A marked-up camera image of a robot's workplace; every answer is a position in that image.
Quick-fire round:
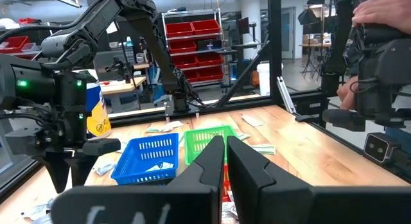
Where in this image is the silver aluminium bar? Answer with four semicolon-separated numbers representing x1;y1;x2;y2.
276;76;298;115

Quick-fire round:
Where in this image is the green plastic basket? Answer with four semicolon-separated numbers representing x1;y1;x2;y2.
183;125;238;166

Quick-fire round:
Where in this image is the black depth camera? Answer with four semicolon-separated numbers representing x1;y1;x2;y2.
363;132;402;164

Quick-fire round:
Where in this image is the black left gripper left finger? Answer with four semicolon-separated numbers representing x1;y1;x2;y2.
51;135;225;224

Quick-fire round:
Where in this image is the black softbox light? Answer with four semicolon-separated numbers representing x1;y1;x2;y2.
297;7;324;77

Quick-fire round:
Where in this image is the red plastic basket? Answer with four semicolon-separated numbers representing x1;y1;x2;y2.
223;164;231;202

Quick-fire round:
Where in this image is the wooden workbench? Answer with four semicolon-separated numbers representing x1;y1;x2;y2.
99;76;147;96

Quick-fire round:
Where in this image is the metal shelf with red bins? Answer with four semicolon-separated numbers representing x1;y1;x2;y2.
0;17;42;58
161;10;225;87

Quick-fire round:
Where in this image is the black monitor on stand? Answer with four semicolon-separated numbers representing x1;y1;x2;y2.
237;17;258;42

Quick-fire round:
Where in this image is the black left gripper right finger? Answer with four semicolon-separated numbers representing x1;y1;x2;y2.
227;136;411;224

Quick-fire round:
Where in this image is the blue plastic basket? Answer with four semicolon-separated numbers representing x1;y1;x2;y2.
110;132;180;185

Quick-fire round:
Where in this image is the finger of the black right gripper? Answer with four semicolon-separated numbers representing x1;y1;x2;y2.
33;155;72;194
68;137;121;188

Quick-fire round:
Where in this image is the white bandage wrapper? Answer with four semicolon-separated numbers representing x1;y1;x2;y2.
146;125;174;134
241;114;265;128

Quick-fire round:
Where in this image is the black frame clamp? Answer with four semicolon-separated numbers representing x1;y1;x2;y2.
294;114;320;123

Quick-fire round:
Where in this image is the white-lidded wipes canister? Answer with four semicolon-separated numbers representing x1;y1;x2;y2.
85;82;112;139

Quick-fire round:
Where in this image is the white bucket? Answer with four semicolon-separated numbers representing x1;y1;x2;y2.
256;62;284;96

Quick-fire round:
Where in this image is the person's hand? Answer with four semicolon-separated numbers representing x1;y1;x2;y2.
351;0;411;35
337;76;360;111

